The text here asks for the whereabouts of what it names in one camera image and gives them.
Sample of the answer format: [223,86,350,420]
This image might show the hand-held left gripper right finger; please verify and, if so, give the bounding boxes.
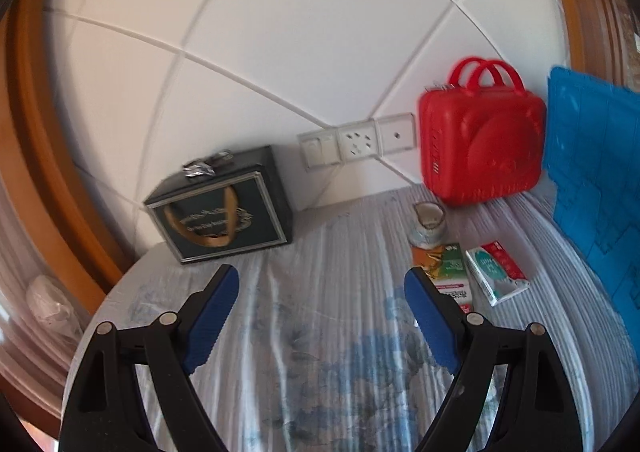
[404,267,586,452]

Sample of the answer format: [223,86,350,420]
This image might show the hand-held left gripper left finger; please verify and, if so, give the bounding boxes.
[60,264,241,452]

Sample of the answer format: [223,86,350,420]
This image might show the cloth-covered desktop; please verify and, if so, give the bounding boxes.
[62,182,640,452]

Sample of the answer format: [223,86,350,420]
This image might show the green orange drink carton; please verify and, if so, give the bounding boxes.
[411,244,475,313]

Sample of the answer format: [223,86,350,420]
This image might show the white and red medicine box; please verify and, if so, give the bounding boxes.
[465,242,531,307]

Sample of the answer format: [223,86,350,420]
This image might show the dark gift box, gold ribbon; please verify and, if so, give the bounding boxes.
[144,146,294,265]

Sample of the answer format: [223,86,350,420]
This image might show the crumpled foil wrapper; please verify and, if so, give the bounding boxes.
[182,151,234,179]

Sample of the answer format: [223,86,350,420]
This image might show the red plastic carry case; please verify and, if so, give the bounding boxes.
[417,56,547,208]

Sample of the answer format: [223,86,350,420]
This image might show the striped curtain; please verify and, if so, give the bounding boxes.
[0,172,76,398]

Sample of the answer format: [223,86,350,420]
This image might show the blue plastic board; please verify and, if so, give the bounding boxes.
[545,66,640,335]

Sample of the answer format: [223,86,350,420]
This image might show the white wall antenna socket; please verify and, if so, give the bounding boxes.
[374,114,417,155]

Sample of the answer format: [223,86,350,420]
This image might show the white wall power socket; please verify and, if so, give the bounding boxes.
[336,124,384,163]

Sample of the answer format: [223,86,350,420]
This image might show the white wall light switch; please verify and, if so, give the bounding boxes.
[297,131,344,169]

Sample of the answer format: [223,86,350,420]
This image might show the wooden window frame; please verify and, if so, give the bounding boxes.
[5,0,132,303]

